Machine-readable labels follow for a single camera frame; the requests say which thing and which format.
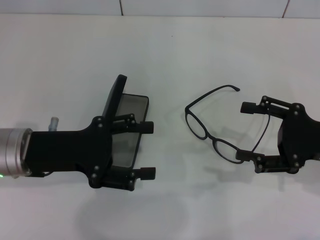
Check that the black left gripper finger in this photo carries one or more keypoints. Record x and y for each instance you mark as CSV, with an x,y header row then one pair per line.
x,y
146,127
147,173

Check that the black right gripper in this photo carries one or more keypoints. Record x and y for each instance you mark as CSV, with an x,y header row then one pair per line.
x,y
297,140

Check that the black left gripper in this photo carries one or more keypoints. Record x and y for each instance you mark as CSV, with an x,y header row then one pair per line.
x,y
65,150

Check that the black glasses case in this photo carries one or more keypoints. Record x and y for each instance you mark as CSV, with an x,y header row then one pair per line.
x,y
131,112

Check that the black-framed glasses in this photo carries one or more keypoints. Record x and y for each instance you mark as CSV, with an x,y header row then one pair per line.
x,y
197,125

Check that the small silver wrist connector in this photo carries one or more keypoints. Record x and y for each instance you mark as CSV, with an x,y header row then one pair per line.
x,y
53,123

